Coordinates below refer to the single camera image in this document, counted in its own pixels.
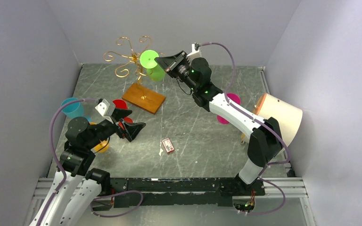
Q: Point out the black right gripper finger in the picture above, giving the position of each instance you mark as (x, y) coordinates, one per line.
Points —
(170, 62)
(179, 70)

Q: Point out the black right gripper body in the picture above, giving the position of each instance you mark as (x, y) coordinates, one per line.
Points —
(182, 73)

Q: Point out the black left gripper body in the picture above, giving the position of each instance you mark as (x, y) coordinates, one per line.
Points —
(106, 128)

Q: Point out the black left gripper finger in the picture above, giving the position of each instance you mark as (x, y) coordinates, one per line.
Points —
(131, 130)
(120, 113)

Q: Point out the red plastic wine glass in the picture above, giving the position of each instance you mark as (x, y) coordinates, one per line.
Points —
(119, 103)

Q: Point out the green plastic wine glass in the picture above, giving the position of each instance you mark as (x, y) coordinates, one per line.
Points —
(154, 71)

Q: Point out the orange plastic wine glass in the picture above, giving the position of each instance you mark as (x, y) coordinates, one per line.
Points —
(102, 147)

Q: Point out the blue plastic wine glass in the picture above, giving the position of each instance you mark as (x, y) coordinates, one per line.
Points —
(75, 110)

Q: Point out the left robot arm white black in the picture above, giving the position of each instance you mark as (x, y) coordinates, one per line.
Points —
(75, 185)

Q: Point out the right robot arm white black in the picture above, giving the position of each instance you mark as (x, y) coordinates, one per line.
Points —
(264, 134)

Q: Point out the small red white card box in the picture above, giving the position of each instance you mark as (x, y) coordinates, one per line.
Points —
(168, 146)

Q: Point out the cream drum-shaped toy box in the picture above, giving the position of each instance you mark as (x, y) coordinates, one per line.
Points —
(288, 116)

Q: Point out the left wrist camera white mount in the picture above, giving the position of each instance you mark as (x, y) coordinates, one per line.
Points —
(104, 109)

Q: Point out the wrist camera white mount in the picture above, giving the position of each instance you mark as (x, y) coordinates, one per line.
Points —
(104, 109)
(195, 51)

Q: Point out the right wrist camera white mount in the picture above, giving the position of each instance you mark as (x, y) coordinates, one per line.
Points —
(195, 51)

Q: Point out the gold wire wine glass rack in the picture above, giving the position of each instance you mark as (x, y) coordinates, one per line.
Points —
(138, 95)

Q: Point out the aluminium frame rail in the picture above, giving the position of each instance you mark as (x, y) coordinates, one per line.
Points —
(207, 155)

